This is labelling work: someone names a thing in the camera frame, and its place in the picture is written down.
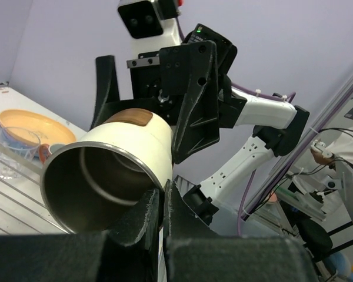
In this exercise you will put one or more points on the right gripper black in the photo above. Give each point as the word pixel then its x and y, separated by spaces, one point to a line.
pixel 180 84

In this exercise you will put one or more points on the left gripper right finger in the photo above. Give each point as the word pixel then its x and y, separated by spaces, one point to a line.
pixel 194 252

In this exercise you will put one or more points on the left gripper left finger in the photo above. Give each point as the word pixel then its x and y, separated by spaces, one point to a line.
pixel 127 251

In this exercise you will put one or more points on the white and brown cup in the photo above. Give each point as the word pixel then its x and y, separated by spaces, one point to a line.
pixel 89 184

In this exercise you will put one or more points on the pink mug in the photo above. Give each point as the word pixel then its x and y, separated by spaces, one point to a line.
pixel 45 151

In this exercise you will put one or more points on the yellow plate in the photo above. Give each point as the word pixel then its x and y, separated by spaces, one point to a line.
pixel 32 128

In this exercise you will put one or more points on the blue plate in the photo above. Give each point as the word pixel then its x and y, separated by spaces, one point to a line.
pixel 6 138

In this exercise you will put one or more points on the clear drinking glass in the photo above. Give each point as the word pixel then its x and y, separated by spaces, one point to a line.
pixel 15 166

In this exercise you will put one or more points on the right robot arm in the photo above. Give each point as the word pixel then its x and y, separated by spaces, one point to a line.
pixel 278 126

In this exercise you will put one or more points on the person at workstation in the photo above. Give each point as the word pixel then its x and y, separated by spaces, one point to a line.
pixel 340 148

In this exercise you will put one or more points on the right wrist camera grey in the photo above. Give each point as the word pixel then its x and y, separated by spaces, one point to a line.
pixel 152 24

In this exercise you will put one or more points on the metal wire dish rack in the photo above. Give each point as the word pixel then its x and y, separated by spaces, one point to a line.
pixel 22 210

